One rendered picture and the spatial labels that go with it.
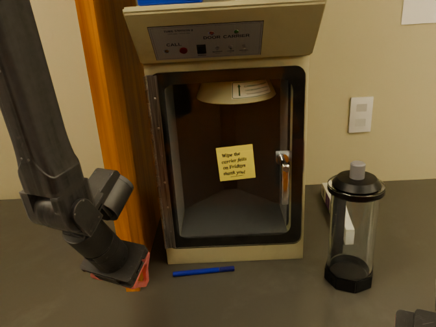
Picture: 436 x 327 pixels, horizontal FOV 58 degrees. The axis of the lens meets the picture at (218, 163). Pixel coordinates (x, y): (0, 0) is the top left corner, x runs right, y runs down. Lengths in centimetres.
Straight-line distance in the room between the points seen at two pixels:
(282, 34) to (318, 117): 61
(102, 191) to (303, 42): 43
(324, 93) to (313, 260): 54
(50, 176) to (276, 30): 43
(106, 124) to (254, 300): 46
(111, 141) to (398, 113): 93
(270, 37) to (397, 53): 67
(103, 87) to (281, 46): 32
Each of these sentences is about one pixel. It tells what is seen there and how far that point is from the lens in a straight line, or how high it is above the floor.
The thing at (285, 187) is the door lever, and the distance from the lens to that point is 80.
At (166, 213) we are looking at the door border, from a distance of 88.
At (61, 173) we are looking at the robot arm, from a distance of 52.
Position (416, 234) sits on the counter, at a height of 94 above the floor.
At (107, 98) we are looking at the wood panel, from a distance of 73.
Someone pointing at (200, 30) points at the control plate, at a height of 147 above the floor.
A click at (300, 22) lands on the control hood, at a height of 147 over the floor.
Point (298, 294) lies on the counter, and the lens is 87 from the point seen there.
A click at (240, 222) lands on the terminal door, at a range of 89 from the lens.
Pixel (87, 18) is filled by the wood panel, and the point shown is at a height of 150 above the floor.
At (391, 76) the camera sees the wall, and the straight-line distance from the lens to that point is 133.
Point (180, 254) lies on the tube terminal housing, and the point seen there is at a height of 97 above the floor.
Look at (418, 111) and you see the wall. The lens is 139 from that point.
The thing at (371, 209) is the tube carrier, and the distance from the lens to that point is 80.
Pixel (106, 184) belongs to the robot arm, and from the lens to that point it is 61.
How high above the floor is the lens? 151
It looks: 22 degrees down
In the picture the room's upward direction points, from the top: 3 degrees counter-clockwise
